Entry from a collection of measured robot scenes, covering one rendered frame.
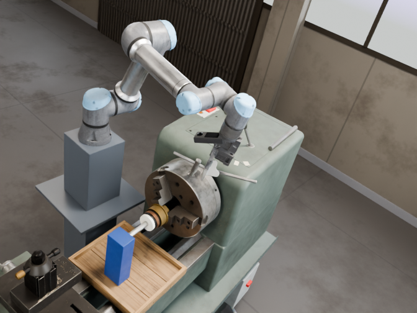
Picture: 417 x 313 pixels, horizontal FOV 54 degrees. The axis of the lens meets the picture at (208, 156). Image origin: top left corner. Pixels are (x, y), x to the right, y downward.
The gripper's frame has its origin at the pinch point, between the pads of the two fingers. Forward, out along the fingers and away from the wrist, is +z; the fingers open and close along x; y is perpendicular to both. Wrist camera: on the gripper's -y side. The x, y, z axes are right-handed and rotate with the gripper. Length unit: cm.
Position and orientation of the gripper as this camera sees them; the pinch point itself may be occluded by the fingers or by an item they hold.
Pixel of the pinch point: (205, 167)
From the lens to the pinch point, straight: 157.3
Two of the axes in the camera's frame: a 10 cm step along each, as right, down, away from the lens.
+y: 9.0, 4.3, 0.3
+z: -3.5, 6.9, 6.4
